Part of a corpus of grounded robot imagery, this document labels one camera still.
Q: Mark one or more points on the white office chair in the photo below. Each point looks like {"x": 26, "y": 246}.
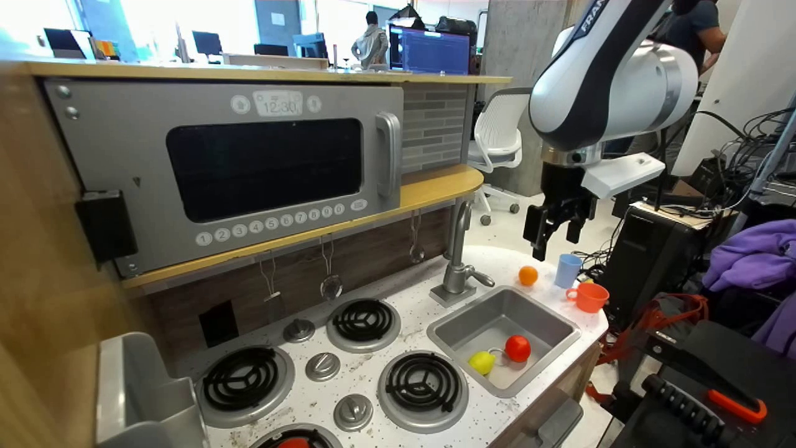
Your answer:
{"x": 499, "y": 146}

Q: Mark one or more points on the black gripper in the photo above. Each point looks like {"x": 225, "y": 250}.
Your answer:
{"x": 563, "y": 202}

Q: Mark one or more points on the yellow toy lemon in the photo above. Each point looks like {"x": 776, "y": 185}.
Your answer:
{"x": 480, "y": 362}

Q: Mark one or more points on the grey toy sink basin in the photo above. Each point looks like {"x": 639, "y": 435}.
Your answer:
{"x": 484, "y": 325}

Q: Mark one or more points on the grey stove knob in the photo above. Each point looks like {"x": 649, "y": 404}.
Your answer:
{"x": 354, "y": 411}

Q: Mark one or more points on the light blue plastic cup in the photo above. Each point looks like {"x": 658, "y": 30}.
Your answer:
{"x": 567, "y": 269}

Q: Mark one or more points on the grey toy faucet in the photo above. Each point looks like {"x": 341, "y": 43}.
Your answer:
{"x": 455, "y": 278}

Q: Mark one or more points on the black stove burner back right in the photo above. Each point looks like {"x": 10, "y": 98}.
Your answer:
{"x": 364, "y": 327}

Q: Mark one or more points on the blue monitor screen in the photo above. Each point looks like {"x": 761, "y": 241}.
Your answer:
{"x": 434, "y": 54}

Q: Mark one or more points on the black tool with orange handle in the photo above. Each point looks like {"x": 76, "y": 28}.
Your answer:
{"x": 706, "y": 394}

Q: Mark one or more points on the black stove burner back left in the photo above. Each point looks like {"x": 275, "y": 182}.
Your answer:
{"x": 244, "y": 384}

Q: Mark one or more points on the purple cloth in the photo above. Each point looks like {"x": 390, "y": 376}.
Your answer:
{"x": 756, "y": 257}

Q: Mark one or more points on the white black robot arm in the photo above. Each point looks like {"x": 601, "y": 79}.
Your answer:
{"x": 607, "y": 82}

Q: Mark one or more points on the orange toy fruit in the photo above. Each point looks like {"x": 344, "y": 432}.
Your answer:
{"x": 527, "y": 274}

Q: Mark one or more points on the orange plastic mug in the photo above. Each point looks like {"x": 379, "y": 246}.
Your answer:
{"x": 587, "y": 297}

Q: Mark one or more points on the grey toy microwave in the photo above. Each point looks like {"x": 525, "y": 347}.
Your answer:
{"x": 208, "y": 169}

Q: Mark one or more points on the red toy tomato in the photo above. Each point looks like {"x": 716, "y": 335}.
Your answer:
{"x": 518, "y": 349}

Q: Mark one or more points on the black stove burner front right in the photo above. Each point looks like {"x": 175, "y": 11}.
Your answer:
{"x": 421, "y": 393}

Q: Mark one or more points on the black stove burner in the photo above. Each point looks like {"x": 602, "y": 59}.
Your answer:
{"x": 244, "y": 384}
{"x": 364, "y": 327}
{"x": 421, "y": 393}

